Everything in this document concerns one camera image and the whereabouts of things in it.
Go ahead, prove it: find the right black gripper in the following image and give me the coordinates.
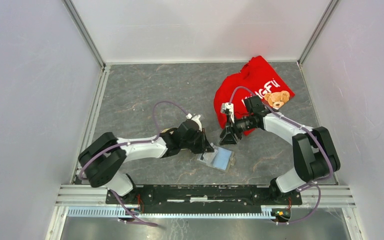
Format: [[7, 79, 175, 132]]
[[219, 113, 258, 146]]

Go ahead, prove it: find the beige oval tray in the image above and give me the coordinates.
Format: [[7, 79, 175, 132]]
[[160, 127, 178, 136]]

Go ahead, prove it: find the aluminium frame rail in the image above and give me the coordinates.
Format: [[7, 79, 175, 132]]
[[55, 185, 356, 219]]

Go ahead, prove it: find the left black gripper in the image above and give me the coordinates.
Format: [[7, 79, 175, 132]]
[[180, 128, 214, 154]]

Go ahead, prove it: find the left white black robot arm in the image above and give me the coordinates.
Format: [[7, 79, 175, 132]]
[[77, 118, 215, 204]]

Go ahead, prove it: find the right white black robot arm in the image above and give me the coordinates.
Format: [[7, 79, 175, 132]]
[[219, 96, 341, 204]]

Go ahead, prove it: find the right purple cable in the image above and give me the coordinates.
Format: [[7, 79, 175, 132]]
[[228, 86, 335, 225]]

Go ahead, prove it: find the red kung fu t-shirt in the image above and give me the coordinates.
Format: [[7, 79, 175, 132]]
[[213, 56, 304, 144]]

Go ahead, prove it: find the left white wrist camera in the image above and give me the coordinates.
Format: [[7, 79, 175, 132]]
[[185, 113, 203, 131]]

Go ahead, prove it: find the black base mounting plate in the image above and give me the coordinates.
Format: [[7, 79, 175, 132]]
[[121, 184, 303, 214]]

